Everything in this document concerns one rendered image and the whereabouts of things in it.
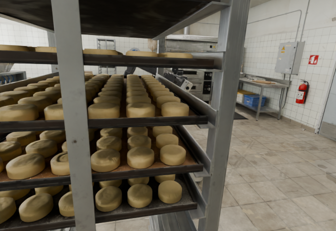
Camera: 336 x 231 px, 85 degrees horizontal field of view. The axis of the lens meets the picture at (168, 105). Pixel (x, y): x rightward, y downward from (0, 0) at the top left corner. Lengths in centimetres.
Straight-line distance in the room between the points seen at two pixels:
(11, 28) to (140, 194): 679
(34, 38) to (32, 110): 645
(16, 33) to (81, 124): 671
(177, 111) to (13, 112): 24
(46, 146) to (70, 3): 26
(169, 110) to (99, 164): 15
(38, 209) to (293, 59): 494
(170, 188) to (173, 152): 9
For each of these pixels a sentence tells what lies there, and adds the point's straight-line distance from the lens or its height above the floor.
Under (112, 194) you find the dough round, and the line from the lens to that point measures 41.
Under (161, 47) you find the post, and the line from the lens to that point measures 88.
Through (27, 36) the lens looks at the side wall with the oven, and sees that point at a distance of 685.
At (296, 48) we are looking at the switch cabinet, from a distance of 503.
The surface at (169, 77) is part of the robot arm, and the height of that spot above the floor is 123.
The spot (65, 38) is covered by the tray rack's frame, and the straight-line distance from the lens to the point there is 27.
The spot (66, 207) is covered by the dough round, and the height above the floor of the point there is 115.
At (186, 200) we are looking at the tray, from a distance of 43.
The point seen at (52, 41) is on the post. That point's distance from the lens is 91.
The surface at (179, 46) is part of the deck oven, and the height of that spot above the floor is 171.
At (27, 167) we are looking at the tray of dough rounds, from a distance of 37.
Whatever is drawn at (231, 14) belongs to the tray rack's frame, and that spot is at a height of 148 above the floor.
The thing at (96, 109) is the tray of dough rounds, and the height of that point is 133.
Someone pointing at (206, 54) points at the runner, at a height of 142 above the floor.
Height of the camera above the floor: 142
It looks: 15 degrees down
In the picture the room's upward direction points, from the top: 2 degrees clockwise
